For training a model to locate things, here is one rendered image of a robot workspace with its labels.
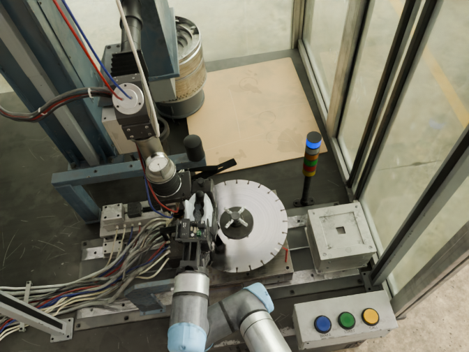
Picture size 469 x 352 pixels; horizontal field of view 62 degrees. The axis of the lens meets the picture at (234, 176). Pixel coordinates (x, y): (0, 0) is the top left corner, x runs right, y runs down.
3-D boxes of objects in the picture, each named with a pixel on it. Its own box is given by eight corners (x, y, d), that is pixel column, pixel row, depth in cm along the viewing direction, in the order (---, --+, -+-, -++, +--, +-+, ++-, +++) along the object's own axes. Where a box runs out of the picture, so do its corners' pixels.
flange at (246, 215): (230, 244, 123) (229, 242, 121) (213, 218, 129) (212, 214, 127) (260, 227, 126) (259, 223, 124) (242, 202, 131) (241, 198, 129)
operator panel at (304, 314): (374, 302, 130) (385, 289, 118) (385, 337, 124) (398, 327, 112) (291, 316, 130) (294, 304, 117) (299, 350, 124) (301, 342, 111)
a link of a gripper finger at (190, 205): (192, 184, 94) (192, 218, 89) (197, 196, 99) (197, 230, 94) (180, 185, 94) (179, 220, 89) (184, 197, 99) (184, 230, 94)
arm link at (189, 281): (210, 300, 86) (174, 300, 86) (211, 280, 88) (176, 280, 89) (205, 290, 79) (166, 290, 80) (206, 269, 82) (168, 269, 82)
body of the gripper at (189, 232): (209, 215, 87) (206, 268, 81) (214, 231, 94) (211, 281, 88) (176, 216, 88) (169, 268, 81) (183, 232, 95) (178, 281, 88)
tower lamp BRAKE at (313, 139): (318, 136, 121) (319, 130, 119) (322, 147, 119) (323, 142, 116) (304, 138, 121) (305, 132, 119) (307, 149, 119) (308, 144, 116)
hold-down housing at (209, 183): (220, 209, 117) (212, 172, 100) (219, 224, 114) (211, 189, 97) (201, 209, 117) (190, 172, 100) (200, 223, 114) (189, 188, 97)
